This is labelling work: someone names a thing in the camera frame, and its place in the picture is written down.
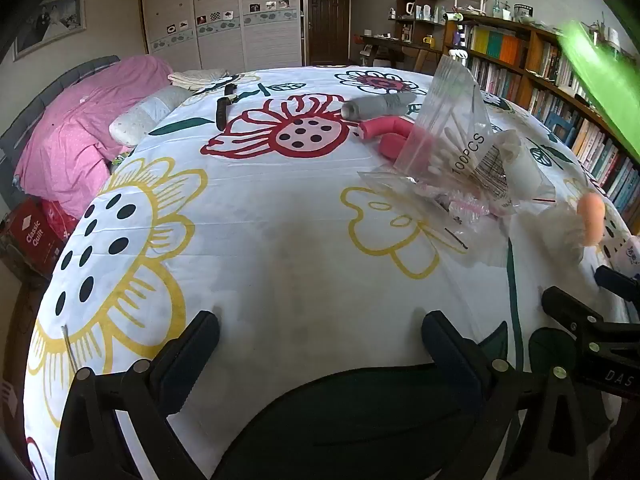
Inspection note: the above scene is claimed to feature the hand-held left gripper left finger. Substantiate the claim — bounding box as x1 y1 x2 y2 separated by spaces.
55 310 221 480

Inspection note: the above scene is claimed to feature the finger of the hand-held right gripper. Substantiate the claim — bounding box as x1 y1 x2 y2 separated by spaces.
595 265 640 306
541 286 608 346

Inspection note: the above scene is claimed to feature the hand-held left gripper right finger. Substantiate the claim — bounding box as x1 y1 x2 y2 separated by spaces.
421 310 613 480

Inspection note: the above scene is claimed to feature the peach makeup sponge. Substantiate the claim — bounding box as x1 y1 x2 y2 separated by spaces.
577 192 606 246

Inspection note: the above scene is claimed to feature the clear bag of white cotton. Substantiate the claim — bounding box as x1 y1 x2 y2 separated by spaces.
537 207 586 263

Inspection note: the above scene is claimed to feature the white cotton pad pack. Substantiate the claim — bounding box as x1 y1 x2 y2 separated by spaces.
480 130 556 206

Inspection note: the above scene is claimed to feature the clear bag with pink items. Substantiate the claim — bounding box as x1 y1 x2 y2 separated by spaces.
357 167 506 261

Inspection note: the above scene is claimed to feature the green leaf-shaped plate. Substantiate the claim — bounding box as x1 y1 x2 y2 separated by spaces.
557 20 640 166

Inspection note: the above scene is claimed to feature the pink curved foam roller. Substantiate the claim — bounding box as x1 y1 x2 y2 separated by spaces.
357 115 421 161

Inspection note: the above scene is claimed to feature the clear cotton swab bag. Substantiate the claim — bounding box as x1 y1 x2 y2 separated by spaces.
395 55 493 181

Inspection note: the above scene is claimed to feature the grey sock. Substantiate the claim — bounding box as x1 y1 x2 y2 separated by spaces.
342 92 416 121

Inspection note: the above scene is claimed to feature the pink and white tissue pack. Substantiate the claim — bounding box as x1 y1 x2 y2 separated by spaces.
607 235 640 281

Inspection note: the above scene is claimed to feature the red printed box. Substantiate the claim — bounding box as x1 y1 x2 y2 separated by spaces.
7 197 76 276

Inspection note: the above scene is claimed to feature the wooden bookshelf with books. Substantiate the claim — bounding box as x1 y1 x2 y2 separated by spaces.
442 12 640 221

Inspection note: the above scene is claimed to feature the pale grey pillow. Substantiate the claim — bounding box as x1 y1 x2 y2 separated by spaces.
109 85 193 147

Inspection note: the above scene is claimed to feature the pink pillow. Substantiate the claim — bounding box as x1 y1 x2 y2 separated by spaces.
15 55 173 218

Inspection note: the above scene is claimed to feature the cream folded cloth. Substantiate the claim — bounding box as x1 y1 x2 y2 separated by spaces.
167 68 226 92

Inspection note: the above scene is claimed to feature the wooden desk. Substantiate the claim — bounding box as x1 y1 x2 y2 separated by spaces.
357 35 443 73

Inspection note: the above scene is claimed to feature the white sliding door wardrobe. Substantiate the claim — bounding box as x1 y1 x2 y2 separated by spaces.
137 0 306 73

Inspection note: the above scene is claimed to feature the dark wooden door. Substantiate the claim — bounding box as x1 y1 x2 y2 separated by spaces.
306 0 351 66

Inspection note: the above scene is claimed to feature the small wooden desk shelf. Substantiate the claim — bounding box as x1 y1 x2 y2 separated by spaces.
390 0 446 43

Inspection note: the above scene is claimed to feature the black handled tool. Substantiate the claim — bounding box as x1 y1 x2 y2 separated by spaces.
215 82 238 128

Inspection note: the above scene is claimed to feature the framed wall photo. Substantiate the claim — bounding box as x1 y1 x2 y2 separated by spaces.
12 0 87 61

